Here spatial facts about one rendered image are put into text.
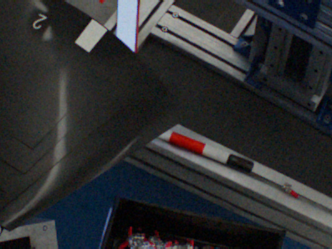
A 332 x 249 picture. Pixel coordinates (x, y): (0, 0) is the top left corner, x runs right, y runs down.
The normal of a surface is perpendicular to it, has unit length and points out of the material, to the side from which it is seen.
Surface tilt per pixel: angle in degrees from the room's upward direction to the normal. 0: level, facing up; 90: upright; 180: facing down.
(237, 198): 90
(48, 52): 14
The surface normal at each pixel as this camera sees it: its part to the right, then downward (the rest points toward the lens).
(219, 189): -0.48, 0.74
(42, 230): 0.69, -0.01
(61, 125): 0.24, -0.45
